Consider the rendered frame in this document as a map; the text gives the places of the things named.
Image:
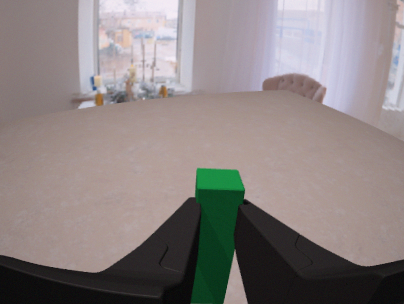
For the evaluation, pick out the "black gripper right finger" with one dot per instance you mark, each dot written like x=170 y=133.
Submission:
x=279 y=266

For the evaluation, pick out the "dark green rectangular post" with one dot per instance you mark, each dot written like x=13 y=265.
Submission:
x=220 y=192

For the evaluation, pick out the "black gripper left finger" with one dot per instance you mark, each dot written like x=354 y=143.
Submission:
x=160 y=271

